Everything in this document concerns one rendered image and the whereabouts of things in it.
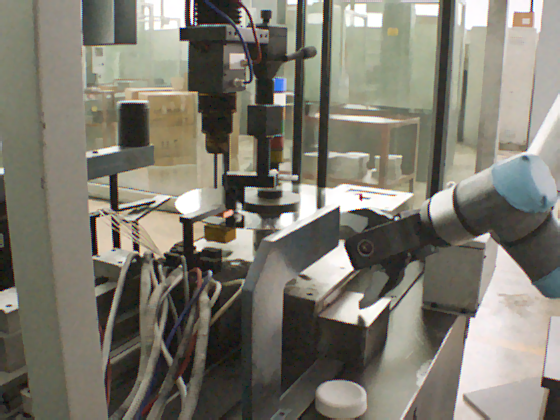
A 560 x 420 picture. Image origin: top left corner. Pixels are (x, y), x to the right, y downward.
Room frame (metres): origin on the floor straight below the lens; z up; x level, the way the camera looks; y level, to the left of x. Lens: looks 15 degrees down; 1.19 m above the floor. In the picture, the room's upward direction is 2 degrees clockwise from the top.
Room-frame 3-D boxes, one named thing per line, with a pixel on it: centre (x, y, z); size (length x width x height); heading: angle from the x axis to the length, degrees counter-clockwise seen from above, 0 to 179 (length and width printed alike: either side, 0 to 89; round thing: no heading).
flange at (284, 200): (0.98, 0.03, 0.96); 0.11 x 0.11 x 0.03
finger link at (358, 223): (0.85, -0.11, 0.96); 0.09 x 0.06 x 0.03; 41
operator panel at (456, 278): (1.09, -0.37, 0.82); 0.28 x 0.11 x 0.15; 153
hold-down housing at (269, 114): (0.90, 0.04, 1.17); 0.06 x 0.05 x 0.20; 144
